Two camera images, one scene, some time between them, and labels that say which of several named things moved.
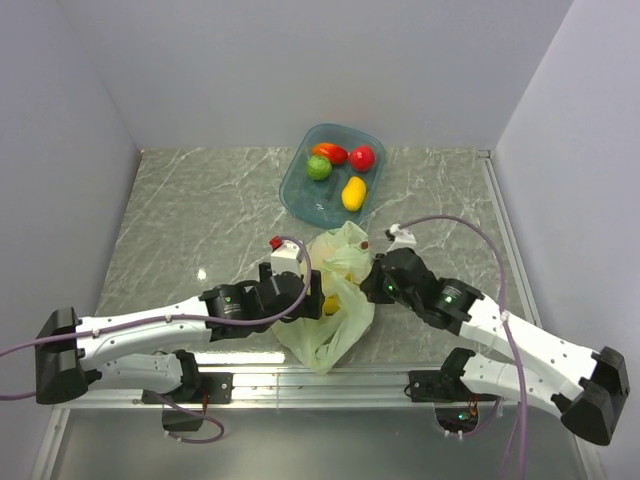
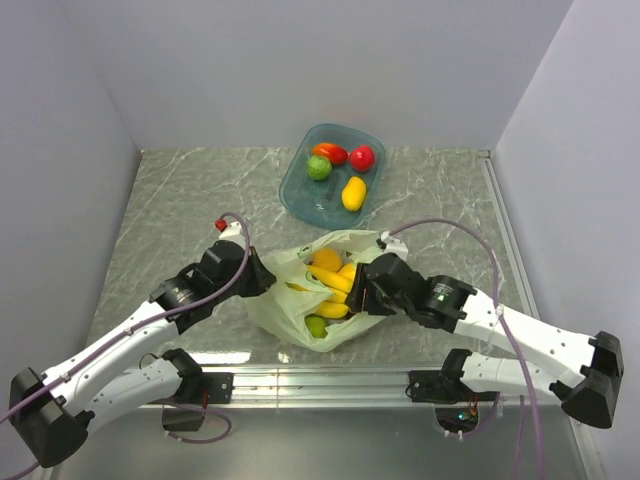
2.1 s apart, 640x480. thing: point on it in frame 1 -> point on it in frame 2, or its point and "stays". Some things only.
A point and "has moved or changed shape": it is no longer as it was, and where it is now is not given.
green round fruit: [319, 168] stays
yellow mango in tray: [353, 193] stays
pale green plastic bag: [343, 256] has moved or changed shape
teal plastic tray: [320, 202] stays
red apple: [362, 158] stays
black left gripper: [311, 305] -> [262, 278]
